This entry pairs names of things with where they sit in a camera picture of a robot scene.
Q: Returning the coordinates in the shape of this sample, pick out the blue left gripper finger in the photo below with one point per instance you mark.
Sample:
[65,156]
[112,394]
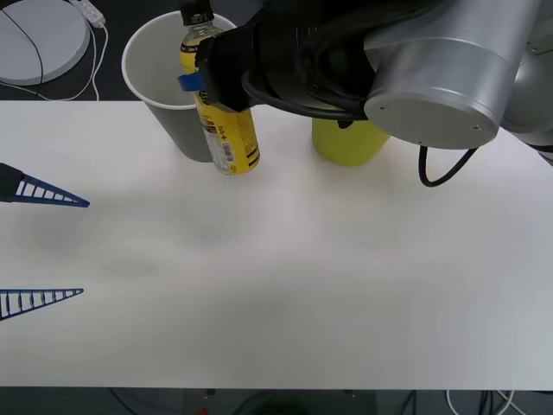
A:
[26,190]
[17,302]

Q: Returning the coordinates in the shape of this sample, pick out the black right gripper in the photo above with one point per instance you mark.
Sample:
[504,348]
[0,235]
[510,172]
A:
[224,65]

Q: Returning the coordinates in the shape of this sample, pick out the yellow bottle with black cap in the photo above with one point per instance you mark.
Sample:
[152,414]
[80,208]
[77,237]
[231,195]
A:
[233,142]

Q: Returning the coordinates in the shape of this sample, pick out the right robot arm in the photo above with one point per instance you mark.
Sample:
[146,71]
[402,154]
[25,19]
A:
[432,65]

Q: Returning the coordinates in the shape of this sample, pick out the grey plastic waste bin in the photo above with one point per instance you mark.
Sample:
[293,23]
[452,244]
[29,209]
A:
[181,129]

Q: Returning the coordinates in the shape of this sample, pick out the white power strip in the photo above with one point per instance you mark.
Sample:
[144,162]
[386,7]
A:
[93,13]

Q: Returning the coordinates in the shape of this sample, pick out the white round disc base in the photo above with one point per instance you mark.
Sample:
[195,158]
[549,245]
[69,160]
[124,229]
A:
[26,47]

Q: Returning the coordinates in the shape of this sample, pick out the yellow-green plastic waste bin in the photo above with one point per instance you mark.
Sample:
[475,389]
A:
[345,147]

